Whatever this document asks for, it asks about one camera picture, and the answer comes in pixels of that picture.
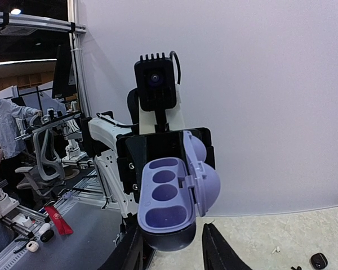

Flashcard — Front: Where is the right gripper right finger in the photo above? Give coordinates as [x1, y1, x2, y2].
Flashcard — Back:
[202, 223, 252, 270]

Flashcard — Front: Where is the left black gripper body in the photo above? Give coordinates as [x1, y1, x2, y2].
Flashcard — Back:
[115, 127, 216, 203]

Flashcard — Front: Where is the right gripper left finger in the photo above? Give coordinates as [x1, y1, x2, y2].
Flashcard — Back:
[98, 226, 155, 270]

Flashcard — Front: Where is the purple earbud charging case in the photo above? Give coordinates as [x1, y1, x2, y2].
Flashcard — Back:
[137, 130, 220, 251]

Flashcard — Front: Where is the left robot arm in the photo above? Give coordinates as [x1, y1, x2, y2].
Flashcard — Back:
[87, 100, 221, 223]

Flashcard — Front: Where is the black earbud case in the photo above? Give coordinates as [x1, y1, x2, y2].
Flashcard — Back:
[310, 253, 328, 269]

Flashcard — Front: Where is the white earbud far left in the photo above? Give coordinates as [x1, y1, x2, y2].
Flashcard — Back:
[271, 246, 281, 254]

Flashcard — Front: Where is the red pouch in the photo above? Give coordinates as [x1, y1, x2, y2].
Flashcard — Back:
[44, 205, 74, 235]

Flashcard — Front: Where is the grey office chair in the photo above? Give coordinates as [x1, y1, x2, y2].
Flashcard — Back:
[15, 115, 65, 197]

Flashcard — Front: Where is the black monitor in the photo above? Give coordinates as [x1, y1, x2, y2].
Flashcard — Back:
[52, 44, 77, 98]

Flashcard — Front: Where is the person in blue shirt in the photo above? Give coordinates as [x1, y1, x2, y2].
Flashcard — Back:
[0, 80, 43, 161]

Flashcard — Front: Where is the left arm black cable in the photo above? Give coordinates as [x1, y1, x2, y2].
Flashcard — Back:
[168, 50, 183, 85]

